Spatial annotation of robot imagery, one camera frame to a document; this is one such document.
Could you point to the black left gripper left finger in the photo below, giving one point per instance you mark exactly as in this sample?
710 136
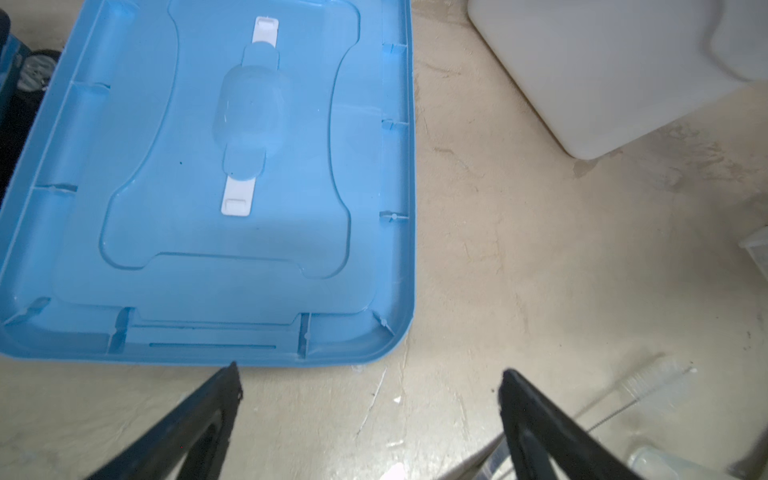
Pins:
191 441

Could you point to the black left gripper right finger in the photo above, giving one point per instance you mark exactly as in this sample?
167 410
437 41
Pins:
540 437

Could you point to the white plastic storage bin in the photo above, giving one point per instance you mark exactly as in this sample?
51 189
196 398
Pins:
601 74

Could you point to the blue plastic bin lid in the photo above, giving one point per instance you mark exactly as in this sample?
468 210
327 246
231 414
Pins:
210 182

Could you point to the clear acrylic test tube rack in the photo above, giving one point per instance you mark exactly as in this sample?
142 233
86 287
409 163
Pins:
756 245

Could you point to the black stapler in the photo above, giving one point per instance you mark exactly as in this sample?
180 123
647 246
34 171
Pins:
25 77

